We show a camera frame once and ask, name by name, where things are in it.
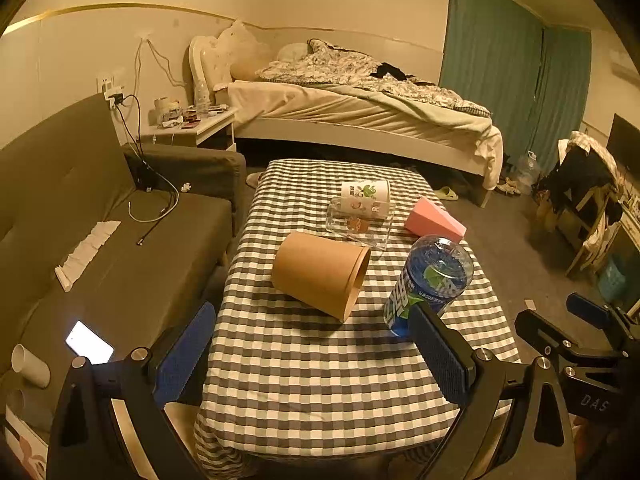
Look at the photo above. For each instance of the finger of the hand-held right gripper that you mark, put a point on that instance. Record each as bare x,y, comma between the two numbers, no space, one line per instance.
542,332
586,305

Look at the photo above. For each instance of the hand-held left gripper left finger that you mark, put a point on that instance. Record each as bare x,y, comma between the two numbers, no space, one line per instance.
184,362

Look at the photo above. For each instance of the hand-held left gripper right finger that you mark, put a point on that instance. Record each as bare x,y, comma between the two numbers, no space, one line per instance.
442,360

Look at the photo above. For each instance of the brown paper cup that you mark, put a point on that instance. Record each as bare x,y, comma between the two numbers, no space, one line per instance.
317,275

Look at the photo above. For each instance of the white printed paper cup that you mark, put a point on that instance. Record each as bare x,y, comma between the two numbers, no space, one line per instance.
367,191

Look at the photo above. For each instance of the blue bin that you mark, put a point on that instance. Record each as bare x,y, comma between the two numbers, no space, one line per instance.
612,277

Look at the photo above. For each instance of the blue plastic bottle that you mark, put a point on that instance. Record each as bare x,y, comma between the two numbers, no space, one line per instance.
432,280

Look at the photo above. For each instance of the wooden chair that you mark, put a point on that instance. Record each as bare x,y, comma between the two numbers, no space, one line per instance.
597,220

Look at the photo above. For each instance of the lit smartphone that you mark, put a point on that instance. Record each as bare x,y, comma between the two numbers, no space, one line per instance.
89,342

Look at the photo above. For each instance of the olive fabric sofa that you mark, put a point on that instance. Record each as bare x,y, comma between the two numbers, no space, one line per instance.
125,270

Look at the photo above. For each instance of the grey checked tablecloth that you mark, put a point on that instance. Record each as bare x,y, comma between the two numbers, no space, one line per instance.
310,375

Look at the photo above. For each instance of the black jacket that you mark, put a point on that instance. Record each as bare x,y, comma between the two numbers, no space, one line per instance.
580,172

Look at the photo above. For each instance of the pink box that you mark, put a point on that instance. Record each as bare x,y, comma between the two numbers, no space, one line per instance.
435,220

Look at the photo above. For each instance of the large clear water jug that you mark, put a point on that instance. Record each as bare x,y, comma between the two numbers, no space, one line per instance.
527,172

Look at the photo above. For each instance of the white folded paper strip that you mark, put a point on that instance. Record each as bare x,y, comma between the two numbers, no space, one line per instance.
87,252

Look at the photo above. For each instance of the white paper tube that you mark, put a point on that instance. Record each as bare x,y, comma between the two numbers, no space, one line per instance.
31,366

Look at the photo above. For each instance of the clear plastic container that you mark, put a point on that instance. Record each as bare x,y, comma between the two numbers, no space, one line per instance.
350,232

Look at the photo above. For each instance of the green slipper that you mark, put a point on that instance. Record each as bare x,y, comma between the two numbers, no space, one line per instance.
444,193

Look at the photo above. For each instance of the black television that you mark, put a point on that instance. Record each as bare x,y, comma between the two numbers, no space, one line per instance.
625,142

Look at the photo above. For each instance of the white printed box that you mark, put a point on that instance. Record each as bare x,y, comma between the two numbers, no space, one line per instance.
25,447

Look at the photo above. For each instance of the black power adapter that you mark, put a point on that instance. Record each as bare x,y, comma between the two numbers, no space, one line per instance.
147,176

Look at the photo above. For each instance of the beige slipper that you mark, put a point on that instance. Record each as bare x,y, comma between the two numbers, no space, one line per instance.
255,178

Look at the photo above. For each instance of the green curtain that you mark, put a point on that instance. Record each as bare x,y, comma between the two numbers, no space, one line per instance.
565,80
490,40

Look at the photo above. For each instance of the white nightstand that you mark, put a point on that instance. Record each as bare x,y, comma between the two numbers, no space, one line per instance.
210,127

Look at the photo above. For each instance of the white air conditioner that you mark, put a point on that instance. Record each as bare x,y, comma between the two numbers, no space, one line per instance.
624,64

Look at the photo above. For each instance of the clear water bottle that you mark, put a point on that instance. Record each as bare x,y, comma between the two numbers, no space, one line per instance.
201,97

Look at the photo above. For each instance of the white bed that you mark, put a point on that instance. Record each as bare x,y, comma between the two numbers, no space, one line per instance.
310,105

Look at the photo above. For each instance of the black garment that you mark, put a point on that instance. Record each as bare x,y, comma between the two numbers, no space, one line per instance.
392,71

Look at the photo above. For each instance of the beige pillow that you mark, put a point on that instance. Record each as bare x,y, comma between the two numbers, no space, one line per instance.
244,72

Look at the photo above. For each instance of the floral quilt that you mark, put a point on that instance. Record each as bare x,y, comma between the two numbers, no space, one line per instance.
345,67

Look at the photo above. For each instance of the white pillow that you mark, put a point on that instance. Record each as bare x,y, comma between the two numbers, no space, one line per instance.
292,51

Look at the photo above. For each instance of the white wall socket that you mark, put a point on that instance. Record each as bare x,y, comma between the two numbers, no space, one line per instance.
111,87

